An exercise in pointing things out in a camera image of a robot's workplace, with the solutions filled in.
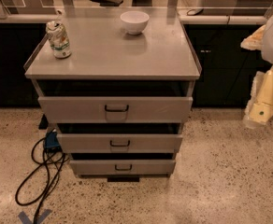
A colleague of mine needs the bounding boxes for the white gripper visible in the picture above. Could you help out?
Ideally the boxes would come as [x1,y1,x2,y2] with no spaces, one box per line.
[240,25,273,129]

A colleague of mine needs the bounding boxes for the blue power adapter box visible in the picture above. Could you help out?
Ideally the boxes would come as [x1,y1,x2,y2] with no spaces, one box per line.
[43,132,61,152]

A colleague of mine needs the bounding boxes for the grey bottom drawer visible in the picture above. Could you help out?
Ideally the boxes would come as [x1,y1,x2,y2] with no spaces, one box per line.
[70,160,176,175]

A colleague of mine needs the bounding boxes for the blue tape floor marker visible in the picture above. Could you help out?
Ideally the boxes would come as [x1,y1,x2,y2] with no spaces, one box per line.
[17,208,53,224]

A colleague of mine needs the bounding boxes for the grey middle drawer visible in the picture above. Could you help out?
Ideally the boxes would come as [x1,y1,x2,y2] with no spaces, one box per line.
[57,133,182,153]

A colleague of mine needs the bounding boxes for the grey drawer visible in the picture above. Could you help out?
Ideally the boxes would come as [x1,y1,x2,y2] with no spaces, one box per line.
[57,133,182,153]
[38,97,193,123]
[70,160,176,175]

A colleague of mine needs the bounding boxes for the grey metal drawer cabinet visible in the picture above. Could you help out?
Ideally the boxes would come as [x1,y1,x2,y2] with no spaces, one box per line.
[23,7,203,183]

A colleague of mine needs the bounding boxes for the black office chair seat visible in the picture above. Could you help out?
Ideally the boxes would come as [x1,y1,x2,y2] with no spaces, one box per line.
[90,0,123,7]

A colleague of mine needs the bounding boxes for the grey top drawer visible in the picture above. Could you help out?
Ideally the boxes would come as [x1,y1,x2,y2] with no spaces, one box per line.
[38,97,193,123]

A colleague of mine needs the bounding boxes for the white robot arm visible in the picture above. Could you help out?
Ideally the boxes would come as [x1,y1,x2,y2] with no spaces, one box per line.
[240,15,273,129]

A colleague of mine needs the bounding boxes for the white ceramic bowl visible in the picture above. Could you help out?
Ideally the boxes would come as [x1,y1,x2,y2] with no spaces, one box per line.
[120,11,150,35]

